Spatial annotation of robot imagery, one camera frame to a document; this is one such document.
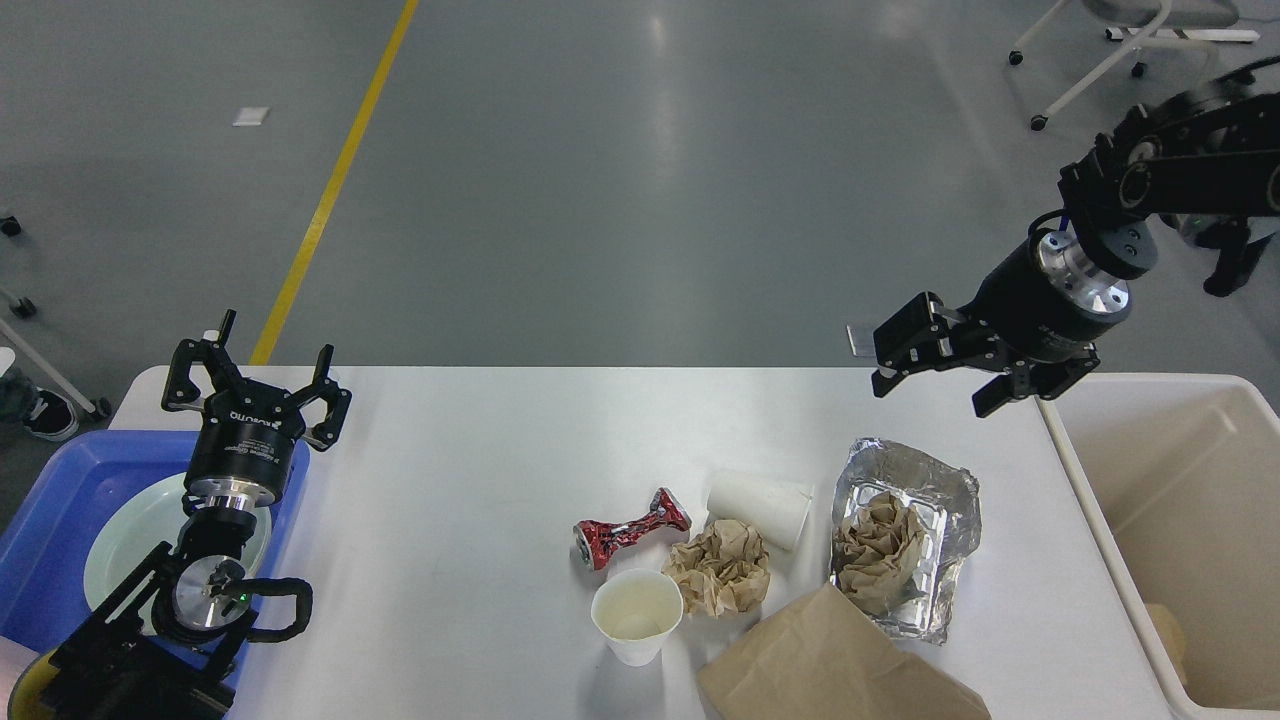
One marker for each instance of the white office chair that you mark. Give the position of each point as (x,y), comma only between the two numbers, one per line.
(1134,26)

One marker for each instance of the green plate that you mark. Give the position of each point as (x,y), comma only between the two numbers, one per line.
(152,516)

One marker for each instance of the silver foil bag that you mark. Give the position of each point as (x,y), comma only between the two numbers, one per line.
(947,501)

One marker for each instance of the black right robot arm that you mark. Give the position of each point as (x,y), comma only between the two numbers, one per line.
(1205,161)

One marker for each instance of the white floor tag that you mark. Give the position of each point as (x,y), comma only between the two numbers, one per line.
(250,117)

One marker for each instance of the blue plastic tray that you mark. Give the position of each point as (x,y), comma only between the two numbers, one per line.
(85,483)

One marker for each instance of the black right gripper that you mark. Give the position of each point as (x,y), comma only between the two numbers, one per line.
(1046,300)

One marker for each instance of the crumpled brown paper ball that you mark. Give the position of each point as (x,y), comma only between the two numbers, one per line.
(724,570)

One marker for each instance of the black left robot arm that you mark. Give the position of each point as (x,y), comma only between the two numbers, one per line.
(163,643)

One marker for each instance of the white paper cup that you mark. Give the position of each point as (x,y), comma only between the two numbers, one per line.
(635,611)
(778,508)

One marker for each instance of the brown paper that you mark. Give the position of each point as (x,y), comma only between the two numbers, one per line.
(876,552)

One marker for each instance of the pink mug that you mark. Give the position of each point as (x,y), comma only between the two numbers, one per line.
(15,660)

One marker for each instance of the crushed red can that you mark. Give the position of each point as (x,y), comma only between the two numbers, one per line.
(598,541)

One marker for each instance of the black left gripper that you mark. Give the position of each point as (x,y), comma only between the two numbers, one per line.
(245,450)

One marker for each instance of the beige plastic bin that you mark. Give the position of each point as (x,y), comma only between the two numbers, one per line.
(1177,477)

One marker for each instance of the lying white paper cup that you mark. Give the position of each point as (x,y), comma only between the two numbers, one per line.
(778,508)

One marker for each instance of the brown paper bag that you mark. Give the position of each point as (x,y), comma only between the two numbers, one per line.
(820,658)

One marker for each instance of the floor outlet cover left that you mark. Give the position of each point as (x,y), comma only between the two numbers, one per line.
(861,340)

